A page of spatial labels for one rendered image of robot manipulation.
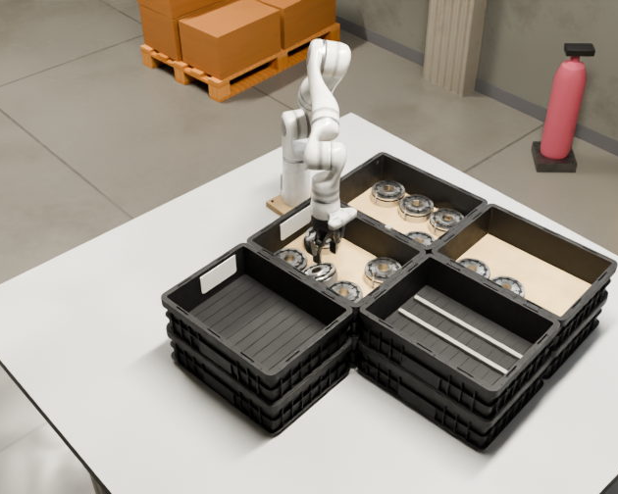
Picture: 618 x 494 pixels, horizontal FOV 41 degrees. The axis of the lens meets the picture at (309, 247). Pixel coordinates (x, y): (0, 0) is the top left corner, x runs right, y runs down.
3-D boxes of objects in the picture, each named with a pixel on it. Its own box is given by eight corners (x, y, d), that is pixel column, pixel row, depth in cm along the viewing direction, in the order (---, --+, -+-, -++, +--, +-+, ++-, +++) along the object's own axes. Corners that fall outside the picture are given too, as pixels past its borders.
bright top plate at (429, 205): (392, 206, 248) (392, 204, 248) (413, 191, 254) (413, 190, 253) (419, 220, 243) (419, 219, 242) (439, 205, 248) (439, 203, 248)
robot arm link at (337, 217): (334, 232, 205) (334, 212, 201) (302, 213, 211) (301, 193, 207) (358, 216, 210) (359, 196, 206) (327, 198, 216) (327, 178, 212)
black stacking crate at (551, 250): (426, 284, 228) (429, 253, 221) (485, 234, 245) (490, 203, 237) (553, 356, 207) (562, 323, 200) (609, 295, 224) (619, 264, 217)
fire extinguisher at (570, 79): (592, 161, 418) (620, 46, 378) (558, 183, 403) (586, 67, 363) (546, 140, 433) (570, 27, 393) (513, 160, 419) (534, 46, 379)
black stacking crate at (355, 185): (318, 223, 249) (318, 193, 242) (380, 181, 266) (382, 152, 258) (425, 283, 228) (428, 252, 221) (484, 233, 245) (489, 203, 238)
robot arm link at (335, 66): (354, 37, 214) (332, 81, 238) (318, 31, 213) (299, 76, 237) (352, 69, 212) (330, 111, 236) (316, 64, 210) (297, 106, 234)
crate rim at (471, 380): (355, 316, 205) (356, 309, 203) (428, 258, 222) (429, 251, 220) (492, 401, 184) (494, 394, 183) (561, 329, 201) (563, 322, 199)
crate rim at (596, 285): (428, 258, 222) (429, 251, 220) (489, 208, 239) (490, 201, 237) (561, 329, 201) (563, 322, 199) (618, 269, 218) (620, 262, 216)
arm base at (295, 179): (277, 199, 274) (276, 156, 263) (295, 187, 279) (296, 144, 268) (296, 211, 269) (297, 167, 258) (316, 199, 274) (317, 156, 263)
